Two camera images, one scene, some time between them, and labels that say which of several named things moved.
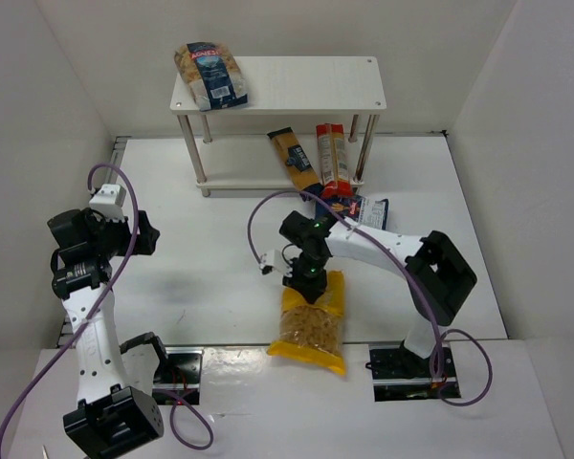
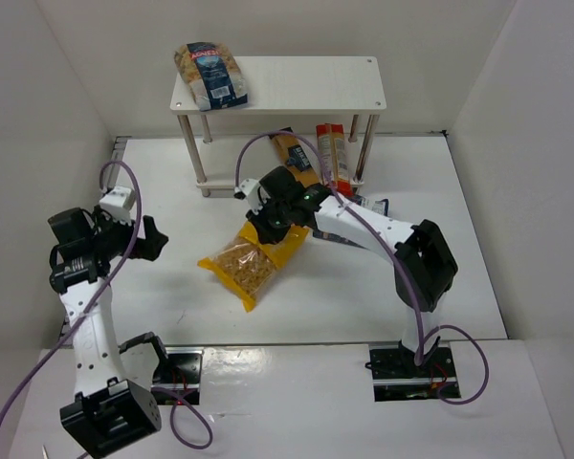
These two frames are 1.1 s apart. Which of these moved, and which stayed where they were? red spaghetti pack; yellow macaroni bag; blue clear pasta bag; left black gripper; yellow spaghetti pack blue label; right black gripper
Moved: right black gripper; yellow macaroni bag
Stayed: blue clear pasta bag; yellow spaghetti pack blue label; left black gripper; red spaghetti pack
